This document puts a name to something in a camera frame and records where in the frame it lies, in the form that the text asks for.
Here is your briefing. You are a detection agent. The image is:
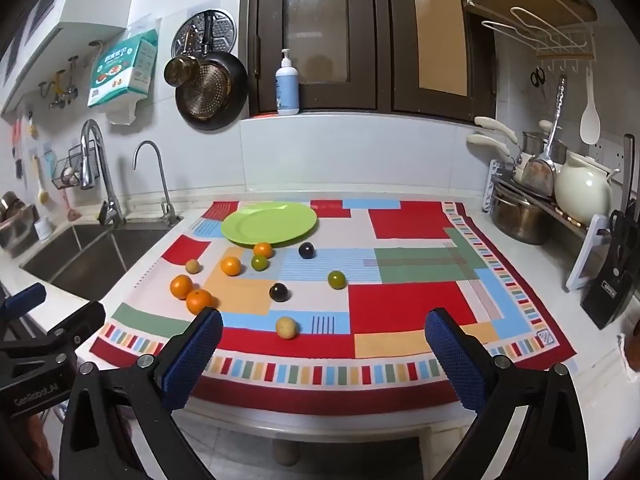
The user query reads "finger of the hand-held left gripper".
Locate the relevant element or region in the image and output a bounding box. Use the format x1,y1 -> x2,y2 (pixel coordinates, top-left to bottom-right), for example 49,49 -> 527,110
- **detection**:
0,282 -> 47,333
0,301 -> 106,366

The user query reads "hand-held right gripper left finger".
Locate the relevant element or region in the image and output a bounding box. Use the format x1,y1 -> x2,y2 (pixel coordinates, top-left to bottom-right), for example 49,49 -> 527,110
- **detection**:
59,307 -> 224,480

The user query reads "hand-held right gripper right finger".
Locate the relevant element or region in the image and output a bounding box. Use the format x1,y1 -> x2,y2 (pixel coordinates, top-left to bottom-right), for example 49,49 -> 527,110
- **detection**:
424,307 -> 590,480

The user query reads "green plate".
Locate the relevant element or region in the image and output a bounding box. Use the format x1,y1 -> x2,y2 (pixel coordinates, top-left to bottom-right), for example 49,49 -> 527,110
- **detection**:
221,201 -> 319,248

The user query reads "stainless steel sink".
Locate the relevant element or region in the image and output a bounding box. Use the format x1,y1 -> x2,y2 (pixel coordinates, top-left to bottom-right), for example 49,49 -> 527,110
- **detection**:
20,220 -> 176,301

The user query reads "colourful patchwork table cloth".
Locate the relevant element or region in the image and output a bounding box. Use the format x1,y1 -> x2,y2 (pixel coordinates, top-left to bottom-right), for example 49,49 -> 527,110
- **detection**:
89,199 -> 578,417

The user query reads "thin gooseneck chrome faucet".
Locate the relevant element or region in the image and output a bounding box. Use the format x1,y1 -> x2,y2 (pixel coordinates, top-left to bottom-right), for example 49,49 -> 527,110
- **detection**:
132,141 -> 183,226

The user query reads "large chrome kitchen faucet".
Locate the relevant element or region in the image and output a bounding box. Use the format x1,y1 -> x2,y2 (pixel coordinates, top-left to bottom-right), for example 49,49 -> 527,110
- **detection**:
80,119 -> 126,227

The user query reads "large stainless steel pot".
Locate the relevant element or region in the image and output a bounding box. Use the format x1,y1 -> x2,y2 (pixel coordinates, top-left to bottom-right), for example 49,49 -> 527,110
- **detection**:
490,182 -> 553,246

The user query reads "white board stand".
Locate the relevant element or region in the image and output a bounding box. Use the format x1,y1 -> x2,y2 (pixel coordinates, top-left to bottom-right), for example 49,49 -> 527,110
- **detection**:
566,214 -> 613,292

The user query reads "black knife block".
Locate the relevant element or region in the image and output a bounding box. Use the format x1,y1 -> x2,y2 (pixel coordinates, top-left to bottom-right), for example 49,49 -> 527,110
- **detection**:
580,210 -> 640,331

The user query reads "white slatted rack panel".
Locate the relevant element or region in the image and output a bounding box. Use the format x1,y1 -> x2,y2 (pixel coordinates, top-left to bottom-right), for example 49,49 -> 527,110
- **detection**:
482,159 -> 501,216

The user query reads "metal dish rack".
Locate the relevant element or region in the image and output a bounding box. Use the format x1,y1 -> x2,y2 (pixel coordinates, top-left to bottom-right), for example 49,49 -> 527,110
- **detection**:
487,160 -> 601,241

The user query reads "metal skimmer ladle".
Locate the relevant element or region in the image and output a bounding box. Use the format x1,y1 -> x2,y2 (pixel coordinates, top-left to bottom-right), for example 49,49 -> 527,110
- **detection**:
522,77 -> 568,197

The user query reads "cream ceramic pot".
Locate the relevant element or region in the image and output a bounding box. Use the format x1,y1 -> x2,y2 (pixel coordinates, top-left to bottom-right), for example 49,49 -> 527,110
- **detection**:
554,150 -> 621,225

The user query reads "white saucepan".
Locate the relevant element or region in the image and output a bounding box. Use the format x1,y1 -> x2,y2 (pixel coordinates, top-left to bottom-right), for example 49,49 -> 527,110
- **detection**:
466,132 -> 531,186

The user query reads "teal white tissue package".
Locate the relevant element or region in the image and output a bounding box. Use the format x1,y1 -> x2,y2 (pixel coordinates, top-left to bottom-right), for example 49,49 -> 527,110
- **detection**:
87,29 -> 158,108

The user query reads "gold perforated strainer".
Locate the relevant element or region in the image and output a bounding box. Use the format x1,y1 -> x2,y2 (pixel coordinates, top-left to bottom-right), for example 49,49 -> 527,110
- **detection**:
180,62 -> 232,120

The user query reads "black frying pan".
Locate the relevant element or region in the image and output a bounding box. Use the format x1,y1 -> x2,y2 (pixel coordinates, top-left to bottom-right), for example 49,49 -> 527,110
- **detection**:
175,49 -> 250,132

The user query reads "small brass pot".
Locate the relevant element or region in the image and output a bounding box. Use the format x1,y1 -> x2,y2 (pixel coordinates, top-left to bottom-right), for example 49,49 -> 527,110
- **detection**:
164,55 -> 201,87

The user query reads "white spatula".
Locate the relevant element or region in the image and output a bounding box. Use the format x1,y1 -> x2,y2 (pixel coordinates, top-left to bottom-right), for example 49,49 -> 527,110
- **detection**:
580,67 -> 602,144

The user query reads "white blue pump soap bottle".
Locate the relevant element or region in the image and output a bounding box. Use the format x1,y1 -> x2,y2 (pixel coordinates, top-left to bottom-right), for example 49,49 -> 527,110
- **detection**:
275,49 -> 301,116

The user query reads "brown wooden window sash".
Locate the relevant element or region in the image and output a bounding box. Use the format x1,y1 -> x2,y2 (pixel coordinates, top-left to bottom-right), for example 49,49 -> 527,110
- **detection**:
239,0 -> 383,117
385,0 -> 498,123

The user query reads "round metal steamer rack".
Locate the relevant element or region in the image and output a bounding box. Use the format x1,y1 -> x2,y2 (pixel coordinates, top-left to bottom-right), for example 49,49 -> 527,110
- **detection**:
171,8 -> 236,61

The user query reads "black wire wall basket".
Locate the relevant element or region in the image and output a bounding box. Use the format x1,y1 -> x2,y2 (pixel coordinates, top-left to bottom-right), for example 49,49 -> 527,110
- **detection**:
52,145 -> 98,191

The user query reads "brass wall tap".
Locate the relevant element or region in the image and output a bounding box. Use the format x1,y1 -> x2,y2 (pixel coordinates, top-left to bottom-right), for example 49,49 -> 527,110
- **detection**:
37,55 -> 81,111

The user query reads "black knife handle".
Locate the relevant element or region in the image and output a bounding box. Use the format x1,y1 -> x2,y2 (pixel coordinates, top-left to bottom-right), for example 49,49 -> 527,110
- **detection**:
620,134 -> 637,221

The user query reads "white wall cabinet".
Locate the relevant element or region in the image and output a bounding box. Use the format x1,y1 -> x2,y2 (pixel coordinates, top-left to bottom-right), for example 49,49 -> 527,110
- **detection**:
0,0 -> 146,113

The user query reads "white wire wall rack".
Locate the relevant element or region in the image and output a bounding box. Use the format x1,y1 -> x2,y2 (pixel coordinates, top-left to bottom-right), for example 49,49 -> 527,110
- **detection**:
482,7 -> 598,61

